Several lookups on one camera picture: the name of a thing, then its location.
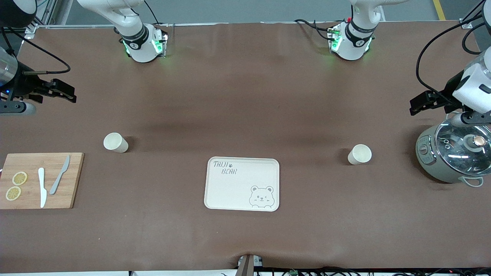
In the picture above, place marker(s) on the white plastic cup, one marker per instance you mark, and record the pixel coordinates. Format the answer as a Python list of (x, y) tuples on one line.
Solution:
[(360, 154), (115, 142)]

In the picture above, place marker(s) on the wooden cutting board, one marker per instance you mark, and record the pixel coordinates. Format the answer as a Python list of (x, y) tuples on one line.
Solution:
[(67, 191)]

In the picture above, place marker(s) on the grey pot glass lid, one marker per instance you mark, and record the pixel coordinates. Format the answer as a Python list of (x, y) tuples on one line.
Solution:
[(427, 161)]

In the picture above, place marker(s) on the cream bear print tray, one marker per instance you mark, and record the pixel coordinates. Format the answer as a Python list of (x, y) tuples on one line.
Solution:
[(230, 191)]

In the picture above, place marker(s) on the aluminium frame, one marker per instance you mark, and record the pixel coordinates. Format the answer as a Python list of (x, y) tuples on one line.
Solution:
[(57, 26)]

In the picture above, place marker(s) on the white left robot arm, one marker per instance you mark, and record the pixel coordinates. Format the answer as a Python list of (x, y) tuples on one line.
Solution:
[(352, 50)]

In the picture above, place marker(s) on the lemon slice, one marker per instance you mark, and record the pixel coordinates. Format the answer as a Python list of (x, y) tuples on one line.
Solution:
[(13, 193), (19, 178)]

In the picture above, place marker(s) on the white plastic knife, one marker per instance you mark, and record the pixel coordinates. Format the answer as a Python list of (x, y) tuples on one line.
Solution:
[(42, 191)]

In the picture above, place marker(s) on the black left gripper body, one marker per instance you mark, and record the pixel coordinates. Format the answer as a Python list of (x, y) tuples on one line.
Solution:
[(448, 93)]

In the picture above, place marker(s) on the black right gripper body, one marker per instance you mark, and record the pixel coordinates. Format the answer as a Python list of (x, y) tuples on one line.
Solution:
[(26, 85)]

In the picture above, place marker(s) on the grey plastic knife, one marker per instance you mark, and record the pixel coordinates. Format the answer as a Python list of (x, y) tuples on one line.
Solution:
[(58, 178)]

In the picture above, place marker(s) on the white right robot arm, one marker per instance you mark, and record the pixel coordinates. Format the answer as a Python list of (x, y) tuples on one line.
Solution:
[(139, 50)]

